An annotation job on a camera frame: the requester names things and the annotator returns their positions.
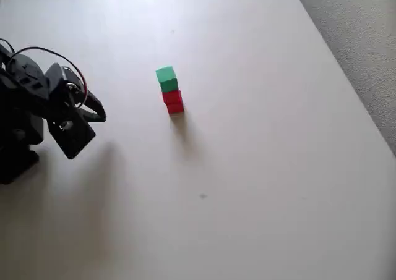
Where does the green cube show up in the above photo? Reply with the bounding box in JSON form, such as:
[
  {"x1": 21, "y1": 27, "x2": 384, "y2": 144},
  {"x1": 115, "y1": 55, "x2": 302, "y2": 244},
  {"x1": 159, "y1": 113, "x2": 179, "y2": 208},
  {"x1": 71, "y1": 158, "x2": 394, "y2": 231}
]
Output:
[{"x1": 155, "y1": 65, "x2": 179, "y2": 93}]

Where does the black and red cable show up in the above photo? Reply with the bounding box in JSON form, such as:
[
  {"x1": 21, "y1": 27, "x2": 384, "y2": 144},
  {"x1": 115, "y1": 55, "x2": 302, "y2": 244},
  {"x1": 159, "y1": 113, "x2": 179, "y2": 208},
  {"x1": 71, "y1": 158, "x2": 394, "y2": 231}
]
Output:
[{"x1": 6, "y1": 46, "x2": 91, "y2": 109}]

